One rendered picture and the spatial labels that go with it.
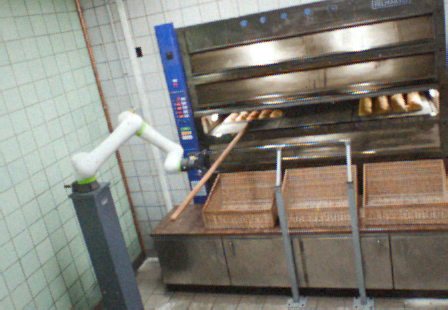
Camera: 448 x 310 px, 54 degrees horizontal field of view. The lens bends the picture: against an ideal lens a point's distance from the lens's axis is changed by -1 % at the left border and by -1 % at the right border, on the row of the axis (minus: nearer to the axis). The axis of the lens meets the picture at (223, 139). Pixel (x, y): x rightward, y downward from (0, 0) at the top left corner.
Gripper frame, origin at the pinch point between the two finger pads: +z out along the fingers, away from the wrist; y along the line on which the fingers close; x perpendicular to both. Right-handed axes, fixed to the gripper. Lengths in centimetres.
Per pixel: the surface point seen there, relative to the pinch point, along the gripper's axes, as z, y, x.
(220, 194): -27, 50, -59
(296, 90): 49, -30, -65
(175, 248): -56, 75, -14
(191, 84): -35, -45, -68
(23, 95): -124, -68, 20
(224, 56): -3, -63, -69
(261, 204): 8, 60, -56
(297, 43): 55, -64, -68
